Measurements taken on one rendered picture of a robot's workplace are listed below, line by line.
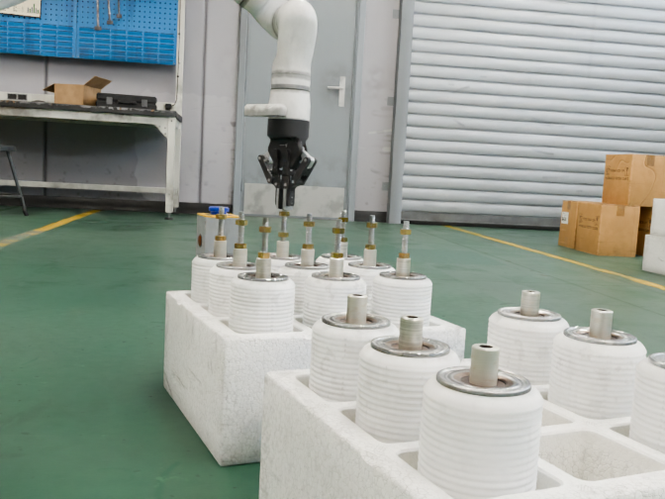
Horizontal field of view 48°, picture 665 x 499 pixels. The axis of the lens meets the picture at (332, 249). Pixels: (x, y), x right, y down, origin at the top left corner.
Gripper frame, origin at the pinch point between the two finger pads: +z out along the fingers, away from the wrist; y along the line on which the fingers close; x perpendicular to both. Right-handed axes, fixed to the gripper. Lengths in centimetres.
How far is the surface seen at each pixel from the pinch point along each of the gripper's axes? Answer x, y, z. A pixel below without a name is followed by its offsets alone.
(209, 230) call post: 3.1, 16.7, 7.2
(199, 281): 15.3, 4.7, 14.6
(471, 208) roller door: -459, 219, 19
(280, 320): 21.7, -20.9, 16.2
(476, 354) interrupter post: 46, -65, 8
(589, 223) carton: -344, 74, 17
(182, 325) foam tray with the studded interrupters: 20.2, 2.7, 21.3
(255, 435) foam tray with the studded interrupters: 26.6, -21.9, 31.7
